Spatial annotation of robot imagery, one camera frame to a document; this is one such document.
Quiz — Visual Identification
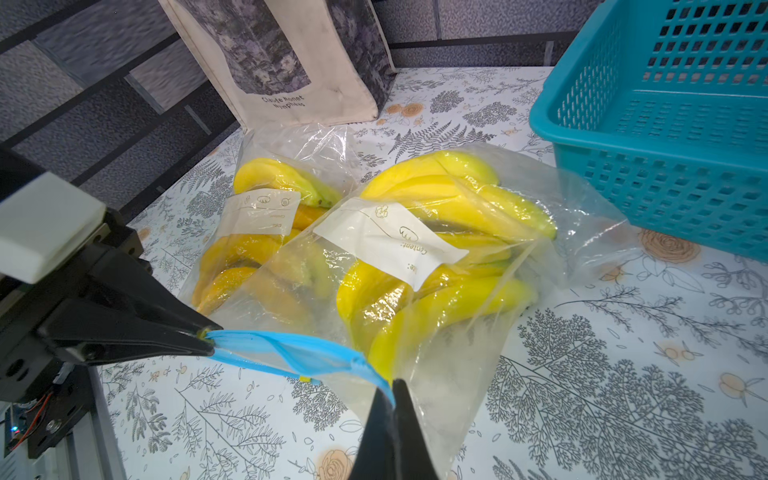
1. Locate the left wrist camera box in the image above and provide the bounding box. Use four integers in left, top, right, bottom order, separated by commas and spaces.
1, 172, 107, 284

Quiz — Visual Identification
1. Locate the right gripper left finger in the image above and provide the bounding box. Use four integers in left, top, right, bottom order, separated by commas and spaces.
348, 390, 396, 480

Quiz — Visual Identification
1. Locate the left circuit board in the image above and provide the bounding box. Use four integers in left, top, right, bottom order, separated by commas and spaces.
1, 367, 95, 459

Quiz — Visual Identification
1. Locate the beige canvas tote bag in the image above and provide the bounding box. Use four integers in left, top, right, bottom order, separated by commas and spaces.
160, 0, 396, 130

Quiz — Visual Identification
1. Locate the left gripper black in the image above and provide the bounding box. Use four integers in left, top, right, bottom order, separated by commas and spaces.
0, 146, 222, 403

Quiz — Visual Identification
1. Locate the teal plastic basket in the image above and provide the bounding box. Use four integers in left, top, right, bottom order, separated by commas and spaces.
530, 1, 767, 261

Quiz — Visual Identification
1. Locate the zip-top bag of bananas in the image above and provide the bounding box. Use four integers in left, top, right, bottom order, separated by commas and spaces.
207, 143, 637, 479
180, 124, 360, 338

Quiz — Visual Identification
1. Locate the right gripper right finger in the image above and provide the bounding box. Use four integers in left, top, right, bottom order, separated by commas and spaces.
392, 379, 438, 480

